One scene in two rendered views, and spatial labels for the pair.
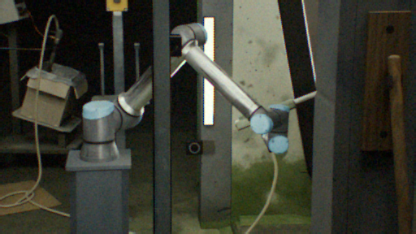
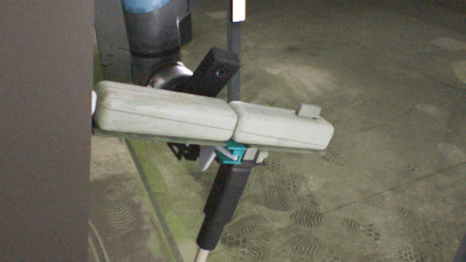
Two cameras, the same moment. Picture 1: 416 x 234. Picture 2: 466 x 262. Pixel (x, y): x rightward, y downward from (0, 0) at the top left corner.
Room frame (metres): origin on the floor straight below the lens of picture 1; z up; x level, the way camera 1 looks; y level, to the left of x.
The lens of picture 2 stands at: (4.19, -0.40, 1.10)
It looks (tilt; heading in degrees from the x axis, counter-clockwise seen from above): 32 degrees down; 161
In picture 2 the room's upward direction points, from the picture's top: straight up
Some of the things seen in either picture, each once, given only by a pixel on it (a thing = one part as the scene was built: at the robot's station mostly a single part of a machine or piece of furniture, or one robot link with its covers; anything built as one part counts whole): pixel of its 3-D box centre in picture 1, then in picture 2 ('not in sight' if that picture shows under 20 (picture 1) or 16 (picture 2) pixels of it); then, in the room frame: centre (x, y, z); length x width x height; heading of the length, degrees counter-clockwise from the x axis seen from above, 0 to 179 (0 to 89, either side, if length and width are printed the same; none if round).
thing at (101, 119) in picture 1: (99, 120); not in sight; (3.82, 0.54, 0.83); 0.17 x 0.15 x 0.18; 149
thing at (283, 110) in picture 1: (277, 118); (152, 12); (3.50, -0.31, 0.91); 0.12 x 0.09 x 0.12; 149
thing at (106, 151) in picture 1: (99, 147); not in sight; (3.82, 0.54, 0.69); 0.19 x 0.19 x 0.10
